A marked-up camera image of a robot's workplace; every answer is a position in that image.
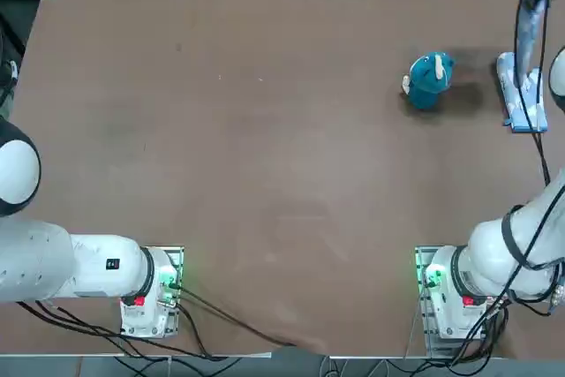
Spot blue patterned oven mitt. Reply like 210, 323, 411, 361
495, 51, 550, 134
515, 0, 551, 89

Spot small blue plush doll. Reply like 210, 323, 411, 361
400, 52, 459, 111

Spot black cable from left base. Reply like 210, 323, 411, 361
169, 282, 297, 347

